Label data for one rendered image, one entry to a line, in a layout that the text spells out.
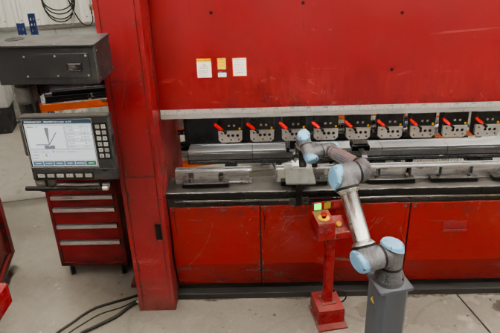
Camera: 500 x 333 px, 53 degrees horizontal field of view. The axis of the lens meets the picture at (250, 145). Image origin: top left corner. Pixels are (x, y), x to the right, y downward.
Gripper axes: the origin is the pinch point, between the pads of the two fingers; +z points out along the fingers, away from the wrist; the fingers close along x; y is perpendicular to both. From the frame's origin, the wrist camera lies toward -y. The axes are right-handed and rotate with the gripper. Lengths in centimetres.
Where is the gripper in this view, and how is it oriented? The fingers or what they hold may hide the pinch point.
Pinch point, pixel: (300, 162)
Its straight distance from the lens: 316.7
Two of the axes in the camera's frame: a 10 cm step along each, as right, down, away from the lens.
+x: -10.0, 0.3, 0.2
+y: -0.2, -9.0, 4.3
